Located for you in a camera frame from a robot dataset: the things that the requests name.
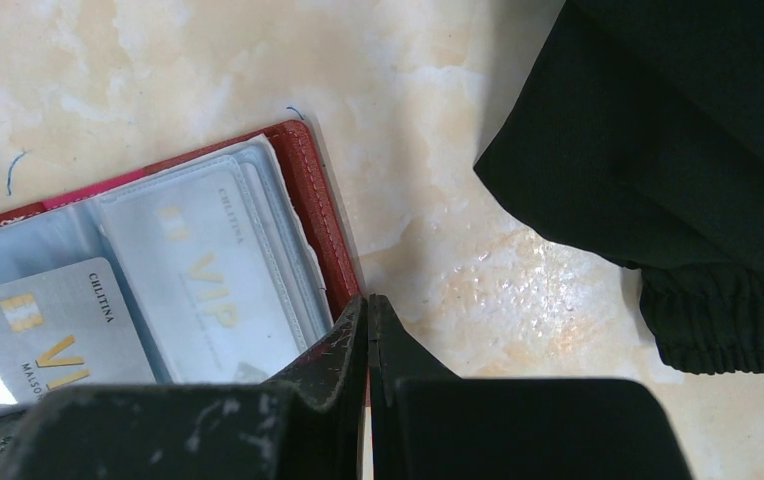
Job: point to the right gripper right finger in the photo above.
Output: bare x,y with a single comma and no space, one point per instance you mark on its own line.
411,399

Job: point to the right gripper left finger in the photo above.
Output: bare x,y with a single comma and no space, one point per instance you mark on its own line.
322,401

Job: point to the red leather card holder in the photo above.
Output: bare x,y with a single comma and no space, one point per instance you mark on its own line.
283,163

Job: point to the white credit card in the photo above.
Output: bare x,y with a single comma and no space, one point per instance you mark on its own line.
64,327
218,302

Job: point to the black cloth garment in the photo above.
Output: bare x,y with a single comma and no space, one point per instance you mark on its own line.
639,136

